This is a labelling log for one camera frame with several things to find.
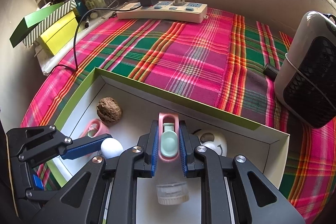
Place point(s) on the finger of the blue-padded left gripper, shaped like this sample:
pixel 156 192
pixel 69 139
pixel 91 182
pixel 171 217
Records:
pixel 83 146

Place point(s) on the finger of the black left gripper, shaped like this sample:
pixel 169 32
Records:
pixel 38 184

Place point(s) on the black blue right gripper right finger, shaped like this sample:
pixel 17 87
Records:
pixel 191 166

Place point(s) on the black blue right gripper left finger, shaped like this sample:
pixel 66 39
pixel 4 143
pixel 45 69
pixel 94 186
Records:
pixel 146 166

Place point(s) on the pink case with green insert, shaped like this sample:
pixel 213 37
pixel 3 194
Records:
pixel 168 133

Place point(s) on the white smiley disc toy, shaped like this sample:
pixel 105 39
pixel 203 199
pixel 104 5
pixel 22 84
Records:
pixel 213 140

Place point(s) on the white egg-shaped object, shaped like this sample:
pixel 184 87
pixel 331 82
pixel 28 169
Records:
pixel 111 147

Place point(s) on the white round plastic cap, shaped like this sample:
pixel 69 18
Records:
pixel 172 193

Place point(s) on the brown walnut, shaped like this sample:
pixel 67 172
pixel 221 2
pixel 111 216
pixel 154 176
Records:
pixel 108 110

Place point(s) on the green white shallow box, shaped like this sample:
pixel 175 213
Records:
pixel 227 134

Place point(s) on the white shelf board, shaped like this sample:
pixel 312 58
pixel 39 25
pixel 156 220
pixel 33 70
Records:
pixel 47 62

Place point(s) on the pink green plaid blanket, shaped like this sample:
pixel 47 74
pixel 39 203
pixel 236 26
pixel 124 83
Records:
pixel 220 63

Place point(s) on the yellow green box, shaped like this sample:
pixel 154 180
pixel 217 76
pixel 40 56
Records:
pixel 59 34

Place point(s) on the striped white green box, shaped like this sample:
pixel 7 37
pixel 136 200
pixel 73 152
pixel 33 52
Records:
pixel 49 21

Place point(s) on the dark green box lid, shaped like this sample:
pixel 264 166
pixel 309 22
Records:
pixel 31 21

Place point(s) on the cream power strip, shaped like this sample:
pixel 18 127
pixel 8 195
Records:
pixel 165 10

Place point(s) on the grey black space heater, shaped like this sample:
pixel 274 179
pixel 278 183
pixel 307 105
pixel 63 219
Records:
pixel 305 83

